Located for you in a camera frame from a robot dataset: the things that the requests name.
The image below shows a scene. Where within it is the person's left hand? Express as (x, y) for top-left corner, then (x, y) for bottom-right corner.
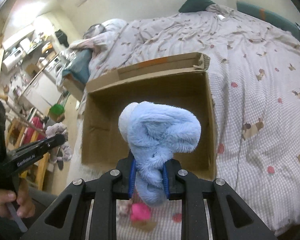
(0, 178), (36, 219)

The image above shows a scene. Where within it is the dark green pillow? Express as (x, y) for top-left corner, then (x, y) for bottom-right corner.
(178, 0), (215, 13)

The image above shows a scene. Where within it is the white washing machine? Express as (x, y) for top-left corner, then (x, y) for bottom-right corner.
(43, 55), (66, 83)

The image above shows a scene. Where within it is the teal headboard cushion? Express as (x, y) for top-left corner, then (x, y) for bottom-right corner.
(236, 1), (300, 41)

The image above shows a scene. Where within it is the bright pink soft ball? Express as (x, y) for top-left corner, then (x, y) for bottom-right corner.
(130, 203), (151, 222)

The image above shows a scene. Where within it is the brown cardboard box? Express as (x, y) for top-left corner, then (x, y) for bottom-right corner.
(81, 53), (216, 180)

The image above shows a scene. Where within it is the wooden chair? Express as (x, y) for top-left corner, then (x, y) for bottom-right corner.
(5, 118), (49, 191)

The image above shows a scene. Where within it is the pink suitcase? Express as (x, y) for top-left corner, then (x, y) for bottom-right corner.
(22, 116), (45, 145)

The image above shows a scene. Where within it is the mauve scrunchie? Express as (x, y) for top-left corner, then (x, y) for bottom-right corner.
(45, 122), (72, 163)

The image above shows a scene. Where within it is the teal blue pillow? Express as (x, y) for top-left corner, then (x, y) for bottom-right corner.
(62, 49), (92, 85)

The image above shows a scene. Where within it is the light blue fluffy sock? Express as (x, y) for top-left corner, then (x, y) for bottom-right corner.
(118, 101), (201, 206)

